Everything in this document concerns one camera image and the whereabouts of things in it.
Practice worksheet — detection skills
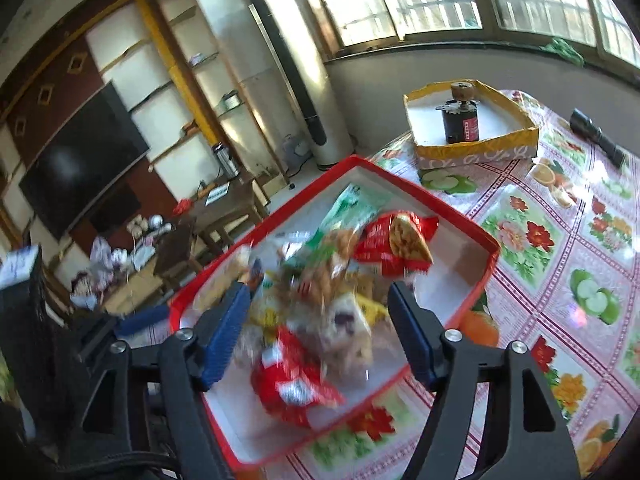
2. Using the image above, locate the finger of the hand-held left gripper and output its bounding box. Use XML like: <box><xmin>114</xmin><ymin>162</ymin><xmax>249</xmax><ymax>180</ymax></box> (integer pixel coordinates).
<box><xmin>75</xmin><ymin>306</ymin><xmax>172</xmax><ymax>361</ymax></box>

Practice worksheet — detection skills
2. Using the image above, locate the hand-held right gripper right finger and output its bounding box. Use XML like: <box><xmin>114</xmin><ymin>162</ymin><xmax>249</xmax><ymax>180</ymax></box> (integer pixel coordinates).
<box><xmin>387</xmin><ymin>280</ymin><xmax>583</xmax><ymax>480</ymax></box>

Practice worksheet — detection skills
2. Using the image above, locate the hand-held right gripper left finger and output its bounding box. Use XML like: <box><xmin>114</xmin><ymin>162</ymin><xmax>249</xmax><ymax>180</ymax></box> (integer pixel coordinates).
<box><xmin>82</xmin><ymin>282</ymin><xmax>253</xmax><ymax>480</ymax></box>

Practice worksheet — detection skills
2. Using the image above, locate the small yellow snack packet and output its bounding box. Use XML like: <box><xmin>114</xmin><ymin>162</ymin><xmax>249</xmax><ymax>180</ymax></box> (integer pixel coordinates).
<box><xmin>357</xmin><ymin>295</ymin><xmax>393</xmax><ymax>326</ymax></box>

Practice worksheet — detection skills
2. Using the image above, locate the clear packet with dark bits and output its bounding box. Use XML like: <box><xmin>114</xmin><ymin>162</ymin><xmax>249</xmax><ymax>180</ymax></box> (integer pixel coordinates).
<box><xmin>310</xmin><ymin>295</ymin><xmax>376</xmax><ymax>386</ymax></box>

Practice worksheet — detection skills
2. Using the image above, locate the red shallow box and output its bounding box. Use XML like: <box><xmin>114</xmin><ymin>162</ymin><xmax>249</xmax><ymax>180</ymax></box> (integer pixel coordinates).
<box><xmin>169</xmin><ymin>155</ymin><xmax>502</xmax><ymax>471</ymax></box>

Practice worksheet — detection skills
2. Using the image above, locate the red snack packet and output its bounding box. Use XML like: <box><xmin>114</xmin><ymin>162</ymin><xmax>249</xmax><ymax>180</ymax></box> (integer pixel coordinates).
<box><xmin>352</xmin><ymin>211</ymin><xmax>441</xmax><ymax>278</ymax></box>
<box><xmin>250</xmin><ymin>327</ymin><xmax>346</xmax><ymax>428</ymax></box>

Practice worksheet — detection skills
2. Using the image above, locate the clear fried twist packet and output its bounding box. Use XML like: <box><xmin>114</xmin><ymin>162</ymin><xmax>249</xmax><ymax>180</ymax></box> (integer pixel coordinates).
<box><xmin>295</xmin><ymin>230</ymin><xmax>361</xmax><ymax>306</ymax></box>

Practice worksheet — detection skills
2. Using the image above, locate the green snack packet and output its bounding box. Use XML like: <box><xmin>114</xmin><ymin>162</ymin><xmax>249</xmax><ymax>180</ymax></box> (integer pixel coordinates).
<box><xmin>320</xmin><ymin>184</ymin><xmax>378</xmax><ymax>241</ymax></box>

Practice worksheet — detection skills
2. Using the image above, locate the yellow shallow box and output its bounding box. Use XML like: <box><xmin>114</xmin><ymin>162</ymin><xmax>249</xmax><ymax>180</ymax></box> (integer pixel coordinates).
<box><xmin>402</xmin><ymin>79</ymin><xmax>541</xmax><ymax>171</ymax></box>

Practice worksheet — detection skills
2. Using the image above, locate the black motor with wooden knob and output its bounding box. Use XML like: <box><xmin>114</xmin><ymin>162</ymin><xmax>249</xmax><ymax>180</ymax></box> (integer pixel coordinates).
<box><xmin>434</xmin><ymin>81</ymin><xmax>482</xmax><ymax>145</ymax></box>

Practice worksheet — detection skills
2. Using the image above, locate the wooden stool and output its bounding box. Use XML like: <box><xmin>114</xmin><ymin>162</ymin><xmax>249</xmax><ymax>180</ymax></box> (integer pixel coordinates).
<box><xmin>152</xmin><ymin>217</ymin><xmax>201</xmax><ymax>291</ymax></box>

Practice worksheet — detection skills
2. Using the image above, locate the wooden side table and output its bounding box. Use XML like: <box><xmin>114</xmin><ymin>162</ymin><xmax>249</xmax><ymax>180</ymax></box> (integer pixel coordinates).
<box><xmin>187</xmin><ymin>175</ymin><xmax>268</xmax><ymax>256</ymax></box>

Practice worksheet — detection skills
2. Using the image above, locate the fruit print tablecloth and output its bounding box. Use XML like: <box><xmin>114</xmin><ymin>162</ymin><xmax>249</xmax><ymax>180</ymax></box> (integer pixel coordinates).
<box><xmin>285</xmin><ymin>90</ymin><xmax>640</xmax><ymax>480</ymax></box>

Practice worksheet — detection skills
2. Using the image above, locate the white green card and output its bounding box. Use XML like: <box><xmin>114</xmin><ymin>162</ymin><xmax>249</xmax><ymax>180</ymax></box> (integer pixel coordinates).
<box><xmin>205</xmin><ymin>182</ymin><xmax>231</xmax><ymax>206</ymax></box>

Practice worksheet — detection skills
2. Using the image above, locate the black television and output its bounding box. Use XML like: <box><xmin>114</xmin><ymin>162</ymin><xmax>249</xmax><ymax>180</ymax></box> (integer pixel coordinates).
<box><xmin>17</xmin><ymin>80</ymin><xmax>151</xmax><ymax>241</ymax></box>

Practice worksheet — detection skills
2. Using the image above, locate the metal kettle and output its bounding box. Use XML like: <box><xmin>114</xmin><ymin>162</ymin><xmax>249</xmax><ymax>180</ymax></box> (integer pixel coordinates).
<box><xmin>212</xmin><ymin>142</ymin><xmax>241</xmax><ymax>181</ymax></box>

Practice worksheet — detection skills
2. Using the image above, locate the small grey fan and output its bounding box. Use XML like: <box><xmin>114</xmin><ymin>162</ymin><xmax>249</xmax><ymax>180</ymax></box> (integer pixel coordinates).
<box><xmin>285</xmin><ymin>135</ymin><xmax>313</xmax><ymax>161</ymax></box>

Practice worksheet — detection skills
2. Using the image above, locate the white tower air conditioner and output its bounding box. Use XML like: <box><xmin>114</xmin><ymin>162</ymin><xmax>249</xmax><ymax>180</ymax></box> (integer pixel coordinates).
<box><xmin>239</xmin><ymin>0</ymin><xmax>353</xmax><ymax>171</ymax></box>

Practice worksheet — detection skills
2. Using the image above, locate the black flashlight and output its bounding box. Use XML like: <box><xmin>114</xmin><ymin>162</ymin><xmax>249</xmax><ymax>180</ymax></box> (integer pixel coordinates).
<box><xmin>570</xmin><ymin>107</ymin><xmax>628</xmax><ymax>168</ymax></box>

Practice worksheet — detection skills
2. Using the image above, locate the green cloth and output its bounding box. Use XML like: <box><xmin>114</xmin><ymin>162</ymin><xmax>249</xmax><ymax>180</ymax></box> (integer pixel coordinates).
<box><xmin>542</xmin><ymin>37</ymin><xmax>586</xmax><ymax>67</ymax></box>

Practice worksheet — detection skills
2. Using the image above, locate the barred window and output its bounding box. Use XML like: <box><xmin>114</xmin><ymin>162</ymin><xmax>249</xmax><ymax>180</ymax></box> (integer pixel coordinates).
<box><xmin>290</xmin><ymin>0</ymin><xmax>640</xmax><ymax>68</ymax></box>

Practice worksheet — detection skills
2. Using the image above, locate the yellow framed wall shelf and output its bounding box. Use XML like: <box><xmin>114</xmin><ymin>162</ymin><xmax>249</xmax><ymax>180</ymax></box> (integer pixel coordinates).
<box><xmin>82</xmin><ymin>0</ymin><xmax>241</xmax><ymax>171</ymax></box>

